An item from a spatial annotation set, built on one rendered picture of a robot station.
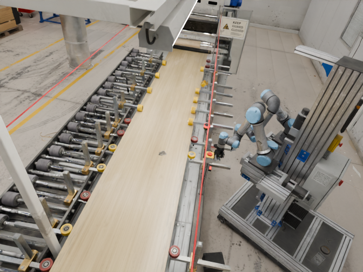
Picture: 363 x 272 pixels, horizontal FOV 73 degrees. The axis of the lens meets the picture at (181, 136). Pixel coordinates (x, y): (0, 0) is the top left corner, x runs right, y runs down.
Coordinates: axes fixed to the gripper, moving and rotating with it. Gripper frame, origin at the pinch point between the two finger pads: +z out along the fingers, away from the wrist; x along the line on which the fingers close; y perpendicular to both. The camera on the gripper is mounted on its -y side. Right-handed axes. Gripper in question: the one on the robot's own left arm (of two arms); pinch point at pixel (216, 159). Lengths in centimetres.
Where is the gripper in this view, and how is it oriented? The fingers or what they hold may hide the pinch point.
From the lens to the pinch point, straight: 250.2
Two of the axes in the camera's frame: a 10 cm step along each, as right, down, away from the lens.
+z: -1.0, 7.6, 6.4
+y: 1.9, 6.4, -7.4
